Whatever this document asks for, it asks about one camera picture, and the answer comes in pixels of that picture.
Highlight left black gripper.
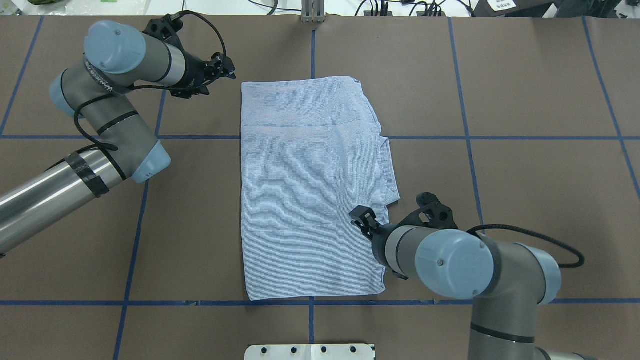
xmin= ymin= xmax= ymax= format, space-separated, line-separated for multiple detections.
xmin=182 ymin=52 xmax=237 ymax=96

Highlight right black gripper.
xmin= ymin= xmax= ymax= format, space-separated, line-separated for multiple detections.
xmin=349 ymin=205 xmax=401 ymax=276

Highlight light blue striped shirt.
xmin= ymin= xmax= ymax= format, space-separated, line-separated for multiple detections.
xmin=240 ymin=76 xmax=401 ymax=301

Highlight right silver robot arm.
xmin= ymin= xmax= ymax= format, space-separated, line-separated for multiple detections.
xmin=349 ymin=203 xmax=588 ymax=360

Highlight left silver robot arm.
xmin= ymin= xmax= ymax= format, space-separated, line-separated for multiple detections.
xmin=0 ymin=10 xmax=236 ymax=258

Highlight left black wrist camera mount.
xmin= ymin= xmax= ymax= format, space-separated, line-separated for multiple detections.
xmin=142 ymin=14 xmax=185 ymax=51

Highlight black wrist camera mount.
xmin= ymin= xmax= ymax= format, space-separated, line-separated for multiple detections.
xmin=142 ymin=14 xmax=185 ymax=51
xmin=397 ymin=192 xmax=459 ymax=230

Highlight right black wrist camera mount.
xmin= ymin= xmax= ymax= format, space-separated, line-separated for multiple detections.
xmin=397 ymin=192 xmax=459 ymax=230

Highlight right black braided cable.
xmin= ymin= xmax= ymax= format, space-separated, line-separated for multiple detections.
xmin=466 ymin=224 xmax=586 ymax=269

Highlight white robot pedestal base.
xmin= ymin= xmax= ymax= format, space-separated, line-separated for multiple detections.
xmin=244 ymin=343 xmax=377 ymax=360

